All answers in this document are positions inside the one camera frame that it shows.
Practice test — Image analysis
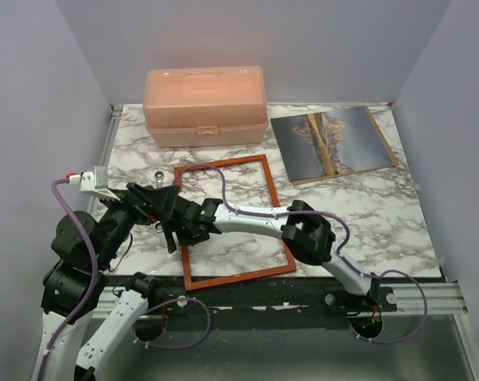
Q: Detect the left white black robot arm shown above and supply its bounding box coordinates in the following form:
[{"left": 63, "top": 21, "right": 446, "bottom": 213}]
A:
[{"left": 32, "top": 176, "right": 179, "bottom": 380}]

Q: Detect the landscape photo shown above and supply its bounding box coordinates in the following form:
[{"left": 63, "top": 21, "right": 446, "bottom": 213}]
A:
[{"left": 271, "top": 106, "right": 399, "bottom": 184}]

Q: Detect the silver combination wrench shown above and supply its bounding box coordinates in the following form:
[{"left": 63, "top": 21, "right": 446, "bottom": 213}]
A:
[{"left": 154, "top": 171, "right": 164, "bottom": 233}]

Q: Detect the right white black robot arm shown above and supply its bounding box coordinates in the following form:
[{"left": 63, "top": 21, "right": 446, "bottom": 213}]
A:
[{"left": 159, "top": 196, "right": 380, "bottom": 311}]

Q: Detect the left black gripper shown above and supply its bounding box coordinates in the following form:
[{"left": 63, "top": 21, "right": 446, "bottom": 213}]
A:
[{"left": 96, "top": 180, "right": 182, "bottom": 267}]

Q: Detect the aluminium extrusion rail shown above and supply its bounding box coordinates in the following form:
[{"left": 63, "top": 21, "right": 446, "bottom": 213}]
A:
[{"left": 48, "top": 281, "right": 469, "bottom": 318}]

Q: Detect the translucent orange plastic toolbox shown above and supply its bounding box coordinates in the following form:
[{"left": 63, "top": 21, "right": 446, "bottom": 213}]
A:
[{"left": 142, "top": 66, "right": 268, "bottom": 148}]

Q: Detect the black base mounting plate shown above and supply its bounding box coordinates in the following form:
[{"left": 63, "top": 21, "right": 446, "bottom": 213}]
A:
[{"left": 139, "top": 276, "right": 397, "bottom": 332}]

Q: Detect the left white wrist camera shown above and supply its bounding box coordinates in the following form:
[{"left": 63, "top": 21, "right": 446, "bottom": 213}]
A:
[{"left": 79, "top": 166, "right": 109, "bottom": 197}]

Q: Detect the orange wooden picture frame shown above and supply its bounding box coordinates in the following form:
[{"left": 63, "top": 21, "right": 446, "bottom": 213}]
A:
[{"left": 173, "top": 154, "right": 296, "bottom": 291}]

